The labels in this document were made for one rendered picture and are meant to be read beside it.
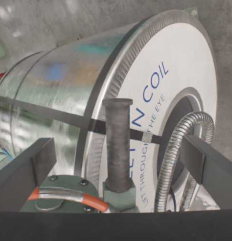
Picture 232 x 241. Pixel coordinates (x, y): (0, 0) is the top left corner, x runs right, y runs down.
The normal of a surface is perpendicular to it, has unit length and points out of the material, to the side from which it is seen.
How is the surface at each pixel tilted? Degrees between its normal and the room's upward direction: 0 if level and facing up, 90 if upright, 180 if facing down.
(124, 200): 58
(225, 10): 0
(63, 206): 115
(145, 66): 90
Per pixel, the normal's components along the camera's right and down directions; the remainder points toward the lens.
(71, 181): -0.02, -0.97
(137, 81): 0.71, 0.16
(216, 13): -0.63, 0.58
